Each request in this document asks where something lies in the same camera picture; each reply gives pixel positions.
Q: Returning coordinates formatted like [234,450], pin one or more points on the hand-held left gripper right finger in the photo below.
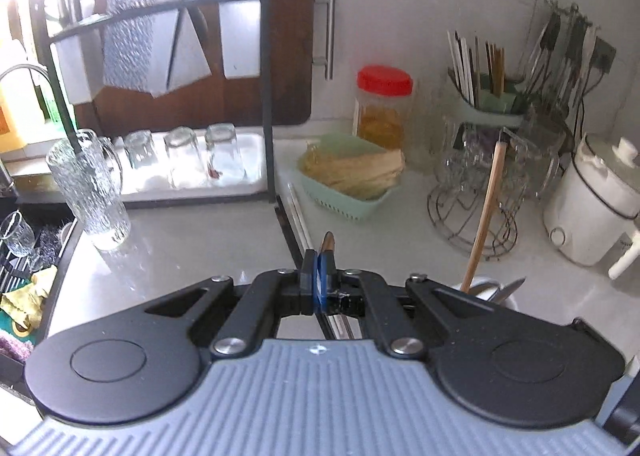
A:
[350,286]

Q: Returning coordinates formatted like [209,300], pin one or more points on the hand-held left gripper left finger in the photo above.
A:
[307,281]

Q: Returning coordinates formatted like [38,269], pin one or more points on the black chopstick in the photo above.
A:
[290,226]
[299,241]

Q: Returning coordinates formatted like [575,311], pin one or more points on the white ceramic jar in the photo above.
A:
[505,303]

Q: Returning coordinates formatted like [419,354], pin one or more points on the green plastic basket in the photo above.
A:
[345,206]

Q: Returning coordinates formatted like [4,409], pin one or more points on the bundle of dried noodles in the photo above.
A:
[355,171]

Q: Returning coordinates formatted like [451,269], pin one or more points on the white drip tray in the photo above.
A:
[255,161]

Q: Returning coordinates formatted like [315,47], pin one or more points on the small clear drinking glass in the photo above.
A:
[184,158]
[225,153]
[140,151]

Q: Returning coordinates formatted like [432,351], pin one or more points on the plastic jar red lid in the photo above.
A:
[382,121]

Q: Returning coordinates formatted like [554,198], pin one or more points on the clear glass cup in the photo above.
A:
[460,156]

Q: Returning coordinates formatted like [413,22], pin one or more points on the white electric pot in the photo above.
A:
[590,221]

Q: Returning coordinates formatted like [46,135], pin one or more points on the black metal dish rack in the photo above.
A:
[267,86]

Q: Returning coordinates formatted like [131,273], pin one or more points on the clear glass pitcher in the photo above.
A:
[442,106]

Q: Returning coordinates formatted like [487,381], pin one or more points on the clear stemmed goblet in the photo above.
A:
[515,156]

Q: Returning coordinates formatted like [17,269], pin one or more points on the textured glass mug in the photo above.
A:
[92,191]

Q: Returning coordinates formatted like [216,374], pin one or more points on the clear glass mug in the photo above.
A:
[542,151]

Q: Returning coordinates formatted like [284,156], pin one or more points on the glass pot lid white knob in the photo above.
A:
[610,171]

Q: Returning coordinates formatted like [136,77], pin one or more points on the dark wooden cutting board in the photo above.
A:
[285,36]

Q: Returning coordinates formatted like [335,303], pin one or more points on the bunch of assorted chopsticks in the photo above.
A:
[475,66]

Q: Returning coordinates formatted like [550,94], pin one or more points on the black kitchen sink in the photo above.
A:
[55,316]

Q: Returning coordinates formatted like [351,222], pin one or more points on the white plastic cutting board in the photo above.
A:
[240,31]

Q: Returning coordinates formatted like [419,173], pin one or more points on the steel wool scrubber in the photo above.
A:
[50,241]

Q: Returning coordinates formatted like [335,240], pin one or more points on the yellow dish cloth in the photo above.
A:
[27,298]

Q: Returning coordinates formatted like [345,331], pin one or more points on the small glass in sink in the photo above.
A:
[17,236]

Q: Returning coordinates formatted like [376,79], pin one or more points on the purple scrub sponge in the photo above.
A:
[15,346]

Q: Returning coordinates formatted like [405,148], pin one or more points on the row of hanging kitchen tools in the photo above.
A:
[560,61]

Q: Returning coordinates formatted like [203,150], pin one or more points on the green plastic bottle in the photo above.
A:
[52,103]

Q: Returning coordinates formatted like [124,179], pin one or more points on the silver patterned cloth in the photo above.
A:
[135,21]

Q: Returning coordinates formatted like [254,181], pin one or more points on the curved metal faucet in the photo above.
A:
[40,73]

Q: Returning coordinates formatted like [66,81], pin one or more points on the grey wall outlet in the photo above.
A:
[602,56]

